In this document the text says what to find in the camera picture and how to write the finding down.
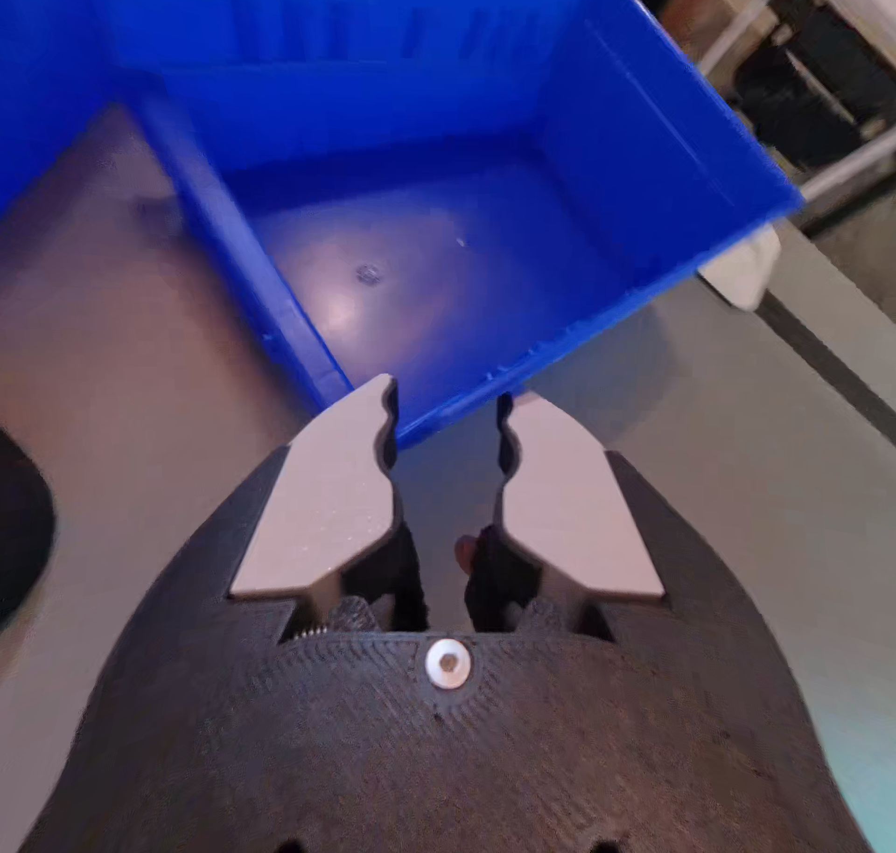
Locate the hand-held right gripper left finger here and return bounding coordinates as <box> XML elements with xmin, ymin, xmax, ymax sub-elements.
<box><xmin>229</xmin><ymin>373</ymin><xmax>407</xmax><ymax>633</ymax></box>

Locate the black office chair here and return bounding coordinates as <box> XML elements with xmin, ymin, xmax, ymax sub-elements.
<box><xmin>728</xmin><ymin>6</ymin><xmax>869</xmax><ymax>168</ymax></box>

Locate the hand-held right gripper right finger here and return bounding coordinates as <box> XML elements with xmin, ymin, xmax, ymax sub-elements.
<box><xmin>493</xmin><ymin>391</ymin><xmax>666</xmax><ymax>636</ymax></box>

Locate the white document stand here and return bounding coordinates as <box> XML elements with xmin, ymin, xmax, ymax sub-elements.
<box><xmin>700</xmin><ymin>225</ymin><xmax>781</xmax><ymax>311</ymax></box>

